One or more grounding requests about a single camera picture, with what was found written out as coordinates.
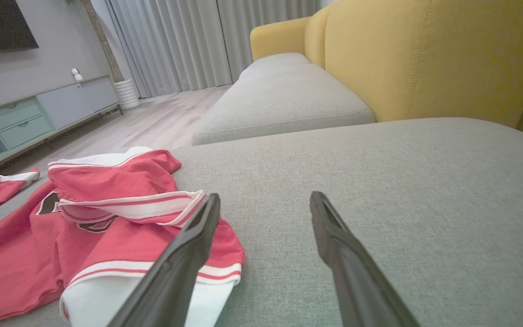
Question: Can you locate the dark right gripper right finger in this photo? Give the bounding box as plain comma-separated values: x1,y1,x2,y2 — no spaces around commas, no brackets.
309,191,421,327

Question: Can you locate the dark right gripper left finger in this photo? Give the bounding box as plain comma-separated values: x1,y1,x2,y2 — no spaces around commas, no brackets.
107,193,222,327

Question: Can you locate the brown wooden pillar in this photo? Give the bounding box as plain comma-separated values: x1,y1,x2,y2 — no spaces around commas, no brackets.
81,0,125,83

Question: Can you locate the red white jersey top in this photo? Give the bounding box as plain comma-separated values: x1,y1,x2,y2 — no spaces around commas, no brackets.
0,146,246,327

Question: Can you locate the grey wooden tv cabinet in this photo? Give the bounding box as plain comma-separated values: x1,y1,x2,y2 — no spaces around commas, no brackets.
0,75,123,181

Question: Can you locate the pale green cabinet drawer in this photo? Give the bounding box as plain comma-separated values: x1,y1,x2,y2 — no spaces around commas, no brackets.
0,114,54,149
0,98,43,131

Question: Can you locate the large grey sofa cushion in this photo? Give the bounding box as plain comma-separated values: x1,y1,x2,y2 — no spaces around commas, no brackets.
0,117,523,327

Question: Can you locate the yellow sofa backrest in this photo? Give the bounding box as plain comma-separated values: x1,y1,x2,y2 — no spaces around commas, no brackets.
250,0,523,129

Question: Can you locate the white ribbed cylinder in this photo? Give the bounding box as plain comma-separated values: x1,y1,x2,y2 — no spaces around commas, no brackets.
115,79,141,111

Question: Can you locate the small grey sofa cushion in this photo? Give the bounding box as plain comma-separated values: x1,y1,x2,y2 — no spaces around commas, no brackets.
192,52,376,146

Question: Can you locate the grey pleated curtain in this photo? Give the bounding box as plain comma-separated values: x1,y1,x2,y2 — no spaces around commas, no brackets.
105,0,234,98
216,0,322,84

